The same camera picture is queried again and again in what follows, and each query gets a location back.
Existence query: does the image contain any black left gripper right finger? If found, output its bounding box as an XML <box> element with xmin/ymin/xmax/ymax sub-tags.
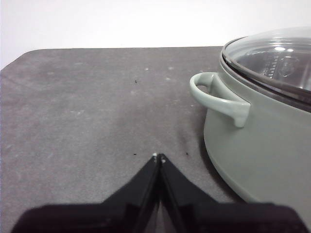
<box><xmin>159</xmin><ymin>152</ymin><xmax>304</xmax><ymax>233</ymax></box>

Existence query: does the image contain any glass lid with green knob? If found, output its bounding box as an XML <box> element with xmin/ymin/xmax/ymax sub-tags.
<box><xmin>221</xmin><ymin>26</ymin><xmax>311</xmax><ymax>106</ymax></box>

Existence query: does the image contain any pale green electric cooking pot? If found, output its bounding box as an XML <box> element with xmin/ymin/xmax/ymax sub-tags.
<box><xmin>189</xmin><ymin>36</ymin><xmax>311</xmax><ymax>205</ymax></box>

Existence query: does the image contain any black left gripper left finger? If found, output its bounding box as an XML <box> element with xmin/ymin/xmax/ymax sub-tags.
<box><xmin>11</xmin><ymin>153</ymin><xmax>161</xmax><ymax>233</ymax></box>

